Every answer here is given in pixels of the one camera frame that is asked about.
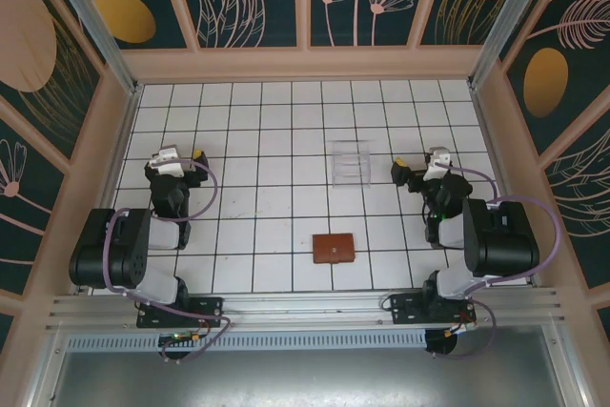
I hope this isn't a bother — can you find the aluminium frame post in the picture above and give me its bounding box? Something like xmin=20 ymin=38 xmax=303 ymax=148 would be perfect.
xmin=40 ymin=0 xmax=144 ymax=96
xmin=466 ymin=0 xmax=566 ymax=90

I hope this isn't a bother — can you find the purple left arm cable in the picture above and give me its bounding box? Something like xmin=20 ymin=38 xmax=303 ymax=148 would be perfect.
xmin=103 ymin=161 xmax=233 ymax=363

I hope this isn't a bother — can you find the brown leather card holder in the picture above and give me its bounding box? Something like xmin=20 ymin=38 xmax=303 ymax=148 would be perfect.
xmin=312 ymin=233 xmax=356 ymax=266

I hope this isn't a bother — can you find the grey metal sheet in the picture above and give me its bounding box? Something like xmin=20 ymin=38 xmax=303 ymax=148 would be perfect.
xmin=26 ymin=325 xmax=590 ymax=407

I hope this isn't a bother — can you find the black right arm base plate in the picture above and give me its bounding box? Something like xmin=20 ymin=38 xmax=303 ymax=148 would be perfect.
xmin=389 ymin=293 xmax=478 ymax=327

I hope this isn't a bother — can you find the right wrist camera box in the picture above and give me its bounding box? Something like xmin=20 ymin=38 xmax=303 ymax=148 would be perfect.
xmin=425 ymin=147 xmax=452 ymax=180

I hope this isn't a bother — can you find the slotted grey cable duct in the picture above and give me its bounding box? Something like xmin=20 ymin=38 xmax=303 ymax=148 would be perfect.
xmin=66 ymin=329 xmax=429 ymax=352

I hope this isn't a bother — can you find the black half-round cable port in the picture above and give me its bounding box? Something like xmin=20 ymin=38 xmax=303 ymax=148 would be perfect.
xmin=425 ymin=329 xmax=471 ymax=358

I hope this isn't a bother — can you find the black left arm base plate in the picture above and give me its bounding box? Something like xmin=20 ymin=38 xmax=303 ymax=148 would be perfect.
xmin=136 ymin=295 xmax=225 ymax=330

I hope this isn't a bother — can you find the aluminium mounting rail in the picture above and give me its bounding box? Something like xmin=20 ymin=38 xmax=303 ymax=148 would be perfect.
xmin=45 ymin=286 xmax=568 ymax=332

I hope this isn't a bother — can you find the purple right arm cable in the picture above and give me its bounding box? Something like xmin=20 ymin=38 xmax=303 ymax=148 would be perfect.
xmin=440 ymin=163 xmax=561 ymax=360

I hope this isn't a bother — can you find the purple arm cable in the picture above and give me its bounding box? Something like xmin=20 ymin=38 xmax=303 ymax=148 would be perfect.
xmin=440 ymin=163 xmax=561 ymax=360
xmin=103 ymin=161 xmax=233 ymax=363

